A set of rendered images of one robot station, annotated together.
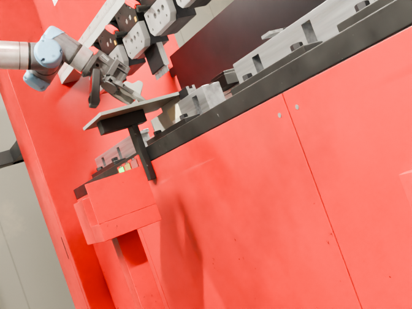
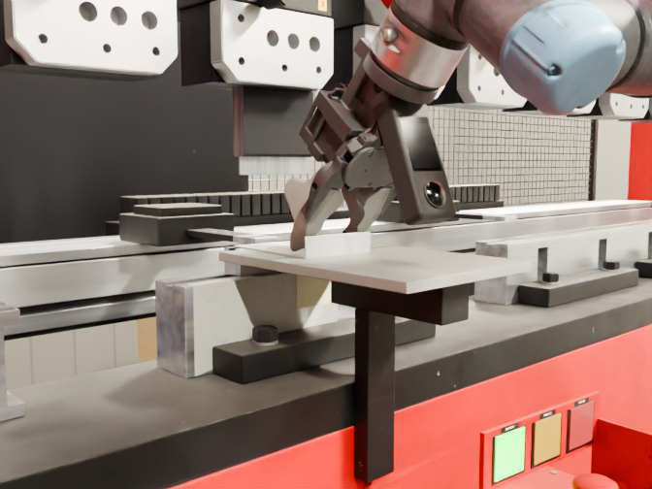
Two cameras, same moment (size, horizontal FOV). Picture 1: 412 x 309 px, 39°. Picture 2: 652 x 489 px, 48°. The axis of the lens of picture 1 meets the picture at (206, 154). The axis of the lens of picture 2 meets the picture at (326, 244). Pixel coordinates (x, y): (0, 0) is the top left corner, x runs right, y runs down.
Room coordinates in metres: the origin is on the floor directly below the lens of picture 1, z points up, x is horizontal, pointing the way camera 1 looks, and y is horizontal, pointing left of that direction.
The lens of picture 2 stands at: (1.97, 0.87, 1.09)
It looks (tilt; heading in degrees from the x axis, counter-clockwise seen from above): 6 degrees down; 257
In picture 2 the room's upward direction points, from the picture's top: straight up
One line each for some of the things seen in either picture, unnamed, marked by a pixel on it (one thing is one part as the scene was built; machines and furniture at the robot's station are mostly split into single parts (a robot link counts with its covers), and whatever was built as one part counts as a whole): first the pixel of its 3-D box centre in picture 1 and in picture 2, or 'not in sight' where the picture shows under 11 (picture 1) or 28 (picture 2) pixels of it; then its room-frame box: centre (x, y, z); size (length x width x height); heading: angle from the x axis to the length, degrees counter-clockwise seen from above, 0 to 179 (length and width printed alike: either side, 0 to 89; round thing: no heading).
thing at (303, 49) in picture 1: (274, 73); (582, 284); (1.29, -0.21, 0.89); 0.30 x 0.05 x 0.03; 30
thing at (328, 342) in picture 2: (172, 132); (335, 341); (1.79, 0.07, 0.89); 0.30 x 0.05 x 0.03; 30
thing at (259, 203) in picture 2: not in sight; (226, 205); (1.87, -0.41, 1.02); 0.37 x 0.06 x 0.04; 30
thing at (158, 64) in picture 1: (157, 61); (275, 132); (1.85, 0.04, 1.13); 0.10 x 0.02 x 0.10; 30
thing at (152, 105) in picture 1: (130, 111); (367, 261); (1.78, 0.17, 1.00); 0.26 x 0.18 x 0.01; 120
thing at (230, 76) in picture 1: (211, 84); (206, 226); (1.92, -0.10, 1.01); 0.26 x 0.12 x 0.05; 120
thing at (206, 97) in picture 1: (186, 116); (311, 304); (1.80, 0.02, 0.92); 0.39 x 0.06 x 0.10; 30
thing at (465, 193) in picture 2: not in sight; (433, 194); (1.38, -0.69, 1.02); 0.44 x 0.06 x 0.04; 30
